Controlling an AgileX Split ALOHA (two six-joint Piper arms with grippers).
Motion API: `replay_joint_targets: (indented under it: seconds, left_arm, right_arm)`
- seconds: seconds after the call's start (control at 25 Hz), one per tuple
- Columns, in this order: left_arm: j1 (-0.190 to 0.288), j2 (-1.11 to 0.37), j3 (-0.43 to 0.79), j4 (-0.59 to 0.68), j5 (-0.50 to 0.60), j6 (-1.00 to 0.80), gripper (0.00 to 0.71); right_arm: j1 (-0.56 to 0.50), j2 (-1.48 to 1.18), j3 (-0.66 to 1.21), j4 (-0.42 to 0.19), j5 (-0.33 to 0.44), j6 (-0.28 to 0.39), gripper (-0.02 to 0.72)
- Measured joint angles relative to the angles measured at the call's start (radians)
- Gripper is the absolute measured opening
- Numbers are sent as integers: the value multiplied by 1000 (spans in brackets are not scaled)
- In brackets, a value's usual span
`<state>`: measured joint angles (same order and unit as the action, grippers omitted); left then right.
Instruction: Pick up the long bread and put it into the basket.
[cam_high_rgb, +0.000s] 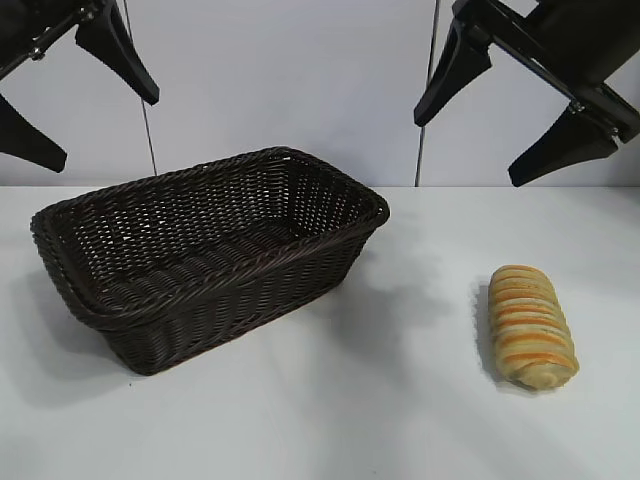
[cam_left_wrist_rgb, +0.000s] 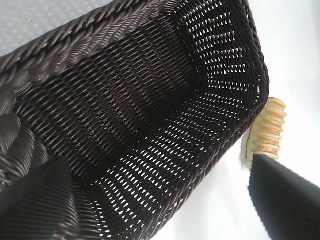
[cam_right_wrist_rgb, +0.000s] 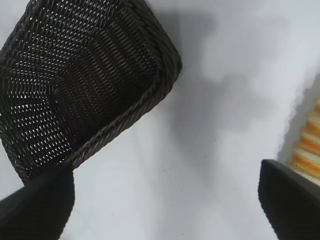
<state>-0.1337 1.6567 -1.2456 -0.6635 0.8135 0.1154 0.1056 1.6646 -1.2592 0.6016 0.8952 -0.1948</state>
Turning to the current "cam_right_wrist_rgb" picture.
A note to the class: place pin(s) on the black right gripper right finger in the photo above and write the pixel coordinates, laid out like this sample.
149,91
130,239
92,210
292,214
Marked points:
295,205

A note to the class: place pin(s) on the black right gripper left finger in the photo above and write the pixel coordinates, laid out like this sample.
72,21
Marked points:
32,212

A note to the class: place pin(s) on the long striped bread roll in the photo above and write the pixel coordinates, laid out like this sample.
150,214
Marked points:
310,150

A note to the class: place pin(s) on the dark brown wicker basket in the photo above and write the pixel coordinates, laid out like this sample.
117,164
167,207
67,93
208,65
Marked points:
75,75

